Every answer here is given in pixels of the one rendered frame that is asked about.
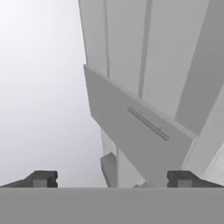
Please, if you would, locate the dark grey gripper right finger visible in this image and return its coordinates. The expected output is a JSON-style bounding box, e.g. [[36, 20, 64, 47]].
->
[[166, 170, 224, 188]]

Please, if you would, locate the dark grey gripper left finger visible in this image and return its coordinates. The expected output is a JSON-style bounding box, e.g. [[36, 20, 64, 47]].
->
[[0, 170, 59, 188]]

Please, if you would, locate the white cabinet door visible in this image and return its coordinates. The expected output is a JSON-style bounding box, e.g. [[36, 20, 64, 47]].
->
[[83, 64, 200, 188]]

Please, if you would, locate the grey cabinet door handle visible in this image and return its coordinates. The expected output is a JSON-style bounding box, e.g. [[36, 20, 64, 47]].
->
[[127, 106, 171, 142]]

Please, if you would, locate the white wall cabinet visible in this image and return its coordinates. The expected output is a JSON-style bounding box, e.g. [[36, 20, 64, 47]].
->
[[78, 0, 224, 188]]

